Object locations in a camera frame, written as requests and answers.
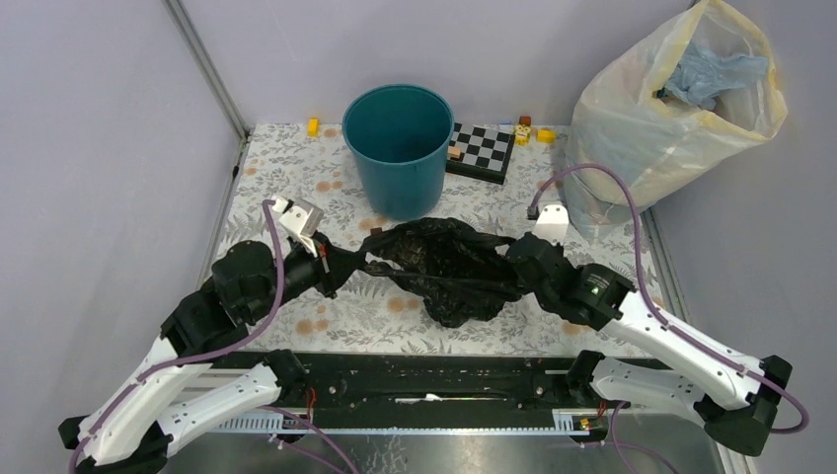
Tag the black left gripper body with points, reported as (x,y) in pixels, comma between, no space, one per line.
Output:
(322,244)

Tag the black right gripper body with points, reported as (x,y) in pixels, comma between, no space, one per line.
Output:
(542,296)

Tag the black trash bag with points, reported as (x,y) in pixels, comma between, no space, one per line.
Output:
(455,269)

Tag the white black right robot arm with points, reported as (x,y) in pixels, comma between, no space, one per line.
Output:
(732,396)

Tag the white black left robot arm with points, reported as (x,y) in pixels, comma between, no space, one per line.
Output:
(142,426)

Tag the teal plastic trash bin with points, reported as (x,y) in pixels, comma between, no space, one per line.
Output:
(398,135)

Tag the floral patterned table mat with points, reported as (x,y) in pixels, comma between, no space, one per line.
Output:
(371,314)

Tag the black white checkerboard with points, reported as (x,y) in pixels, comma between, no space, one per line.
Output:
(484,153)

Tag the yellow block near bag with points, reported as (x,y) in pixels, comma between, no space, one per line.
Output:
(545,135)

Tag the yellow owl toy block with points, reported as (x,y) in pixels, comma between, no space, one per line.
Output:
(522,133)

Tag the yellow block far left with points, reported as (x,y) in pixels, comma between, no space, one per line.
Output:
(313,127)

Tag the large translucent plastic bag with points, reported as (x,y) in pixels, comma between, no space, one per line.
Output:
(631,149)

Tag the blue crumpled plastic sheet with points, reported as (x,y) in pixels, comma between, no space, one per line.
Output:
(702,75)

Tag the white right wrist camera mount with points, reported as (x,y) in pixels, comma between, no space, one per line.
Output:
(551,221)

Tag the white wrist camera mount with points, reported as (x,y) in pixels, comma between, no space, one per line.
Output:
(300,220)
(551,221)

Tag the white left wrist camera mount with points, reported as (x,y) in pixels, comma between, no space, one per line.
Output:
(300,220)

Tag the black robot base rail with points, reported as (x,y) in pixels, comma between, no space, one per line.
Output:
(351,382)

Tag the grey slotted cable duct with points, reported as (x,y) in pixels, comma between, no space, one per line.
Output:
(448,421)

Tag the aluminium frame post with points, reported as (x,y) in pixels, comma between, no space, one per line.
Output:
(205,65)

